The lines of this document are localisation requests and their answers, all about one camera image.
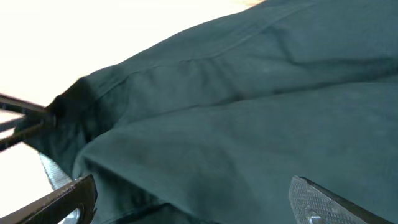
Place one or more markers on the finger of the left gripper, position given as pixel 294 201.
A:
pixel 29 110
pixel 20 136

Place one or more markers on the black shorts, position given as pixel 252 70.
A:
pixel 211 124

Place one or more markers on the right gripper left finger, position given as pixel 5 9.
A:
pixel 80 194

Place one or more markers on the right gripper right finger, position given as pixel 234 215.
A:
pixel 313 204

